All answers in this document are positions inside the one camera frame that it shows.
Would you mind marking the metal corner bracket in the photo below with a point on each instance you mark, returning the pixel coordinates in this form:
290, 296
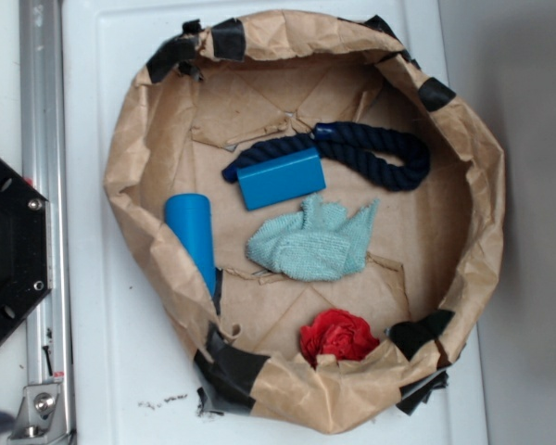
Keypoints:
41, 418

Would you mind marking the white tray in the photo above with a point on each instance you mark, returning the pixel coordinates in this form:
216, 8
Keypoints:
134, 383

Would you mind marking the brown paper bag basket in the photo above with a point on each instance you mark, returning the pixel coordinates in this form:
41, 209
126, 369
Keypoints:
435, 256

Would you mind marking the blue plastic cylinder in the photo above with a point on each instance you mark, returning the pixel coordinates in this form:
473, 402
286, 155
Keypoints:
189, 217

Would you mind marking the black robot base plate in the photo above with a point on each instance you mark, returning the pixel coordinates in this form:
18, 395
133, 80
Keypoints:
23, 250

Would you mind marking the aluminium extrusion rail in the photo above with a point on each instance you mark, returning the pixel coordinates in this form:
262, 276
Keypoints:
48, 328

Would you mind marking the red crumpled paper ball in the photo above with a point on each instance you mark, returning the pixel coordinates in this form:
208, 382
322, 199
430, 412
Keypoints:
339, 333

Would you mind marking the blue rectangular block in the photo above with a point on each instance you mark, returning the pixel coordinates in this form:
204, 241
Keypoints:
278, 180

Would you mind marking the light blue cloth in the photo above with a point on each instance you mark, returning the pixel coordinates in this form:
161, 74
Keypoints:
318, 243

